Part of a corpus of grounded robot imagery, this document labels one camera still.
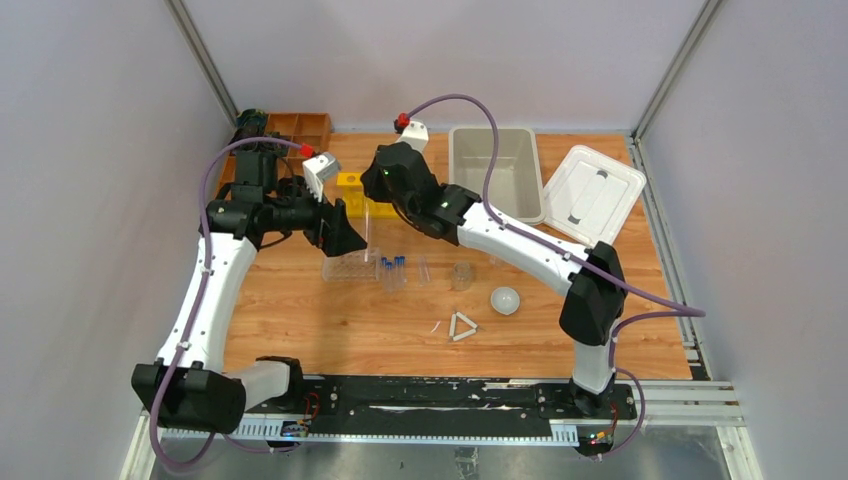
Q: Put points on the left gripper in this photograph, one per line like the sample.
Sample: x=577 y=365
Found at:
x=324 y=225

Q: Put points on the clear glass test tube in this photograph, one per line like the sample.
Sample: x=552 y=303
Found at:
x=418 y=272
x=424 y=271

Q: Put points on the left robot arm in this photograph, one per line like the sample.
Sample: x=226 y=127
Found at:
x=186 y=387

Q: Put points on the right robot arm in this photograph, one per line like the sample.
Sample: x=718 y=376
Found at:
x=588 y=278

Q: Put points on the clear plastic tube rack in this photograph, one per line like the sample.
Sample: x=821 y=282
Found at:
x=360 y=266

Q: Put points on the yellow test tube rack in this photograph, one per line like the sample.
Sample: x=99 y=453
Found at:
x=357 y=205

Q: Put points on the wooden compartment tray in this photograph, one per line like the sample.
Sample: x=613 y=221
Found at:
x=312 y=129

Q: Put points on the small glass flask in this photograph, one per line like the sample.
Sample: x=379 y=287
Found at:
x=462 y=276

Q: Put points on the white clay triangle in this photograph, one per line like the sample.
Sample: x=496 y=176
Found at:
x=461 y=327

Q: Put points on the white porcelain dish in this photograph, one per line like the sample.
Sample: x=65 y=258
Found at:
x=505 y=300

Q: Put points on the grey plastic bin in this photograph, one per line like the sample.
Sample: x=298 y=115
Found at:
x=515 y=186

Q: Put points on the white bin lid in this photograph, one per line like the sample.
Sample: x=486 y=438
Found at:
x=590 y=196

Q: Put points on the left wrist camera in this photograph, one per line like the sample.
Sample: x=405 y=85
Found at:
x=317 y=171

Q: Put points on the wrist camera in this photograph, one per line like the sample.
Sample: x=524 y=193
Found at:
x=317 y=171
x=412 y=132

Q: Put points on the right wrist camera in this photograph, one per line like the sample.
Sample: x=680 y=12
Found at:
x=412 y=132

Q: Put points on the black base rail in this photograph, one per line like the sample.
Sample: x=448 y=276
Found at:
x=444 y=407

